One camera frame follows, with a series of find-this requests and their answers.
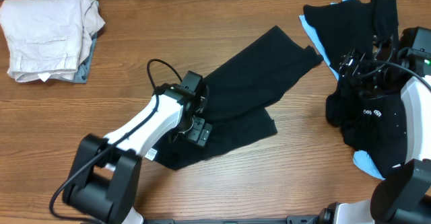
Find black t-shirt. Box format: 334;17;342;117
154;26;323;170

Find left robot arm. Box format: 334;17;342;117
62;71;211;224

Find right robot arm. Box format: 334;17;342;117
312;27;430;223

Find black garment with white logo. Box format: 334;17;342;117
303;0;407;178

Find light blue t-shirt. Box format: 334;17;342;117
299;15;384;180

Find folded grey denim garment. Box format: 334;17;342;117
56;0;100;83

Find folded beige shorts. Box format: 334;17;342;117
1;0;105;83

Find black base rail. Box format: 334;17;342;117
143;215;319;224

